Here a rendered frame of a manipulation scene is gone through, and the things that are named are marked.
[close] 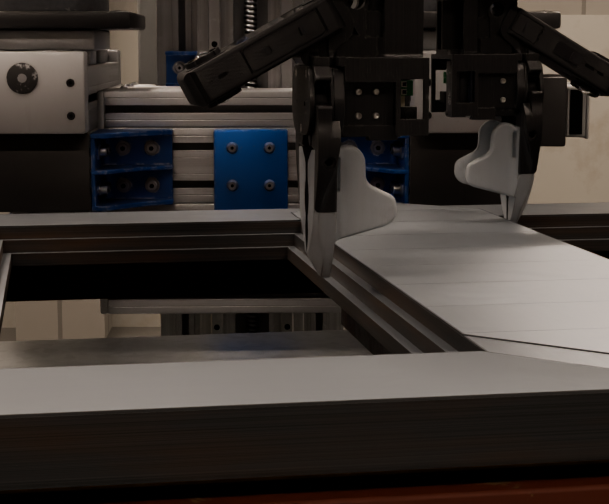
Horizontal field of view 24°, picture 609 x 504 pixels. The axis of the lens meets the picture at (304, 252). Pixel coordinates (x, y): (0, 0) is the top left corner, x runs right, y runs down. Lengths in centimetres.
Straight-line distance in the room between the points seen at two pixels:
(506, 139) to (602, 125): 400
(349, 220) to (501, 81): 31
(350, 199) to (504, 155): 31
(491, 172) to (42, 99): 56
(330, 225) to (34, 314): 407
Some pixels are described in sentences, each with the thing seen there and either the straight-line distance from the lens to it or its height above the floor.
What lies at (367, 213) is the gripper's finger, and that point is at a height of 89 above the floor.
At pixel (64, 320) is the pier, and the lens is 501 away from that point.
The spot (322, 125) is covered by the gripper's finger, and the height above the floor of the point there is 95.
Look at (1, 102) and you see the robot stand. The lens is 163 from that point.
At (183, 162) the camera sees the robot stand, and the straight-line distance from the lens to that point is 174.
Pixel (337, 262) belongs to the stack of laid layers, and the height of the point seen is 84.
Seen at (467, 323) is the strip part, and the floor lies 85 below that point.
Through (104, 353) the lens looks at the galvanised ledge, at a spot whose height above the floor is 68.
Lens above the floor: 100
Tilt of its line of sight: 8 degrees down
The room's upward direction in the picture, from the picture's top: straight up
